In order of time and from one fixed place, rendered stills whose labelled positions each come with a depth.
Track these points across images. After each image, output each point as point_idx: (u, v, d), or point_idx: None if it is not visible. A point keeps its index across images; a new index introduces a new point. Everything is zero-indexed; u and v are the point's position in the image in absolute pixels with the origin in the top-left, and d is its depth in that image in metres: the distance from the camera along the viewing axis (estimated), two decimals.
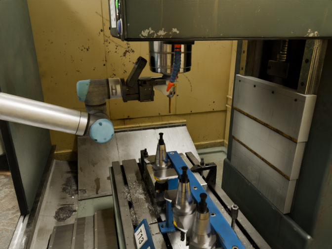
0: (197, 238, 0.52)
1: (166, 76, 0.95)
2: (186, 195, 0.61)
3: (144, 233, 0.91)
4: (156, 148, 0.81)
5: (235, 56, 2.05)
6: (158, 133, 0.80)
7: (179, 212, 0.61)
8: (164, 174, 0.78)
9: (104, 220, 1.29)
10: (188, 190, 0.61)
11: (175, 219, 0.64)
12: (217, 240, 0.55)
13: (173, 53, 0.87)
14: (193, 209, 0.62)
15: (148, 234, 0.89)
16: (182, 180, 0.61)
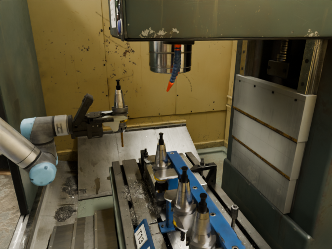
0: (197, 238, 0.52)
1: (115, 113, 0.95)
2: (186, 195, 0.61)
3: (144, 233, 0.91)
4: (156, 148, 0.81)
5: (235, 56, 2.05)
6: (158, 133, 0.80)
7: (179, 212, 0.61)
8: (164, 174, 0.78)
9: (104, 220, 1.29)
10: (188, 190, 0.61)
11: (175, 219, 0.64)
12: (217, 240, 0.55)
13: (173, 53, 0.87)
14: (193, 209, 0.62)
15: (148, 234, 0.89)
16: (182, 180, 0.61)
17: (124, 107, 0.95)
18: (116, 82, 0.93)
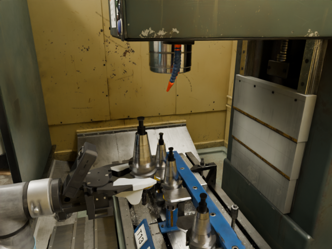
0: (197, 238, 0.52)
1: (166, 190, 0.72)
2: (143, 149, 0.54)
3: (144, 233, 0.91)
4: (156, 148, 0.81)
5: (235, 56, 2.05)
6: (158, 133, 0.80)
7: (135, 168, 0.54)
8: (164, 174, 0.78)
9: (104, 220, 1.29)
10: (145, 144, 0.54)
11: None
12: (217, 240, 0.55)
13: (173, 53, 0.87)
14: (152, 166, 0.55)
15: (148, 234, 0.89)
16: (138, 132, 0.53)
17: (178, 183, 0.72)
18: (169, 150, 0.70)
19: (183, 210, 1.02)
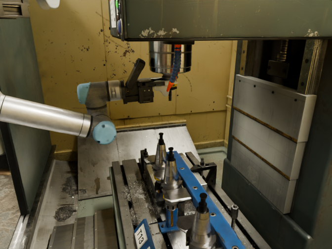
0: (197, 238, 0.52)
1: (166, 190, 0.72)
2: None
3: (144, 233, 0.91)
4: (156, 148, 0.81)
5: (235, 56, 2.05)
6: (158, 133, 0.80)
7: None
8: (164, 174, 0.78)
9: (104, 220, 1.29)
10: None
11: None
12: (217, 240, 0.55)
13: (173, 53, 0.87)
14: None
15: (148, 234, 0.89)
16: None
17: (178, 183, 0.72)
18: (169, 150, 0.70)
19: (183, 210, 1.02)
